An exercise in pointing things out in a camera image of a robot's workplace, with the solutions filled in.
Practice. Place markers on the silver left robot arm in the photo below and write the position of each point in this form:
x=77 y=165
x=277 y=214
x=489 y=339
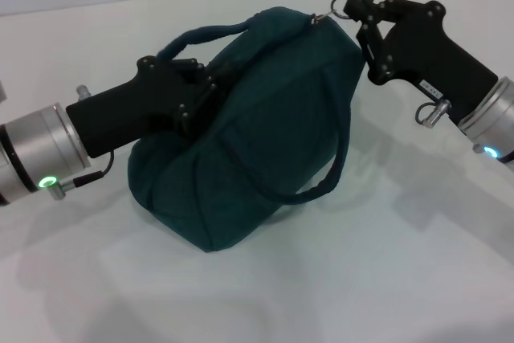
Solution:
x=32 y=150

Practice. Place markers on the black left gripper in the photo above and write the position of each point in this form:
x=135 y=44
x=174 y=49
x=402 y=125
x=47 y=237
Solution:
x=128 y=110

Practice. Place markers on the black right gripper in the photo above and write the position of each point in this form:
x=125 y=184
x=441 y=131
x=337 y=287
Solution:
x=433 y=54

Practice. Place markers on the teal fabric zip bag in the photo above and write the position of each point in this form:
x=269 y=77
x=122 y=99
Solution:
x=273 y=126

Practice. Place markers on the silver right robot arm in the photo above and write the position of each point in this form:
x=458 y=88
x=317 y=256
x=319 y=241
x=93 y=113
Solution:
x=492 y=118

